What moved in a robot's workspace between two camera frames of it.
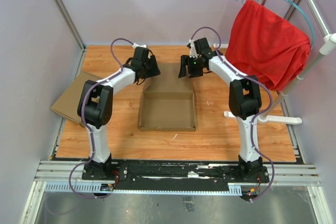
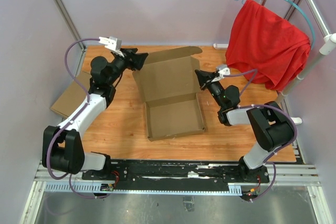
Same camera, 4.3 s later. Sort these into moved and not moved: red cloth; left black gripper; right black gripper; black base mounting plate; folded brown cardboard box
Moved: right black gripper; left black gripper
Not moved: folded brown cardboard box; black base mounting plate; red cloth
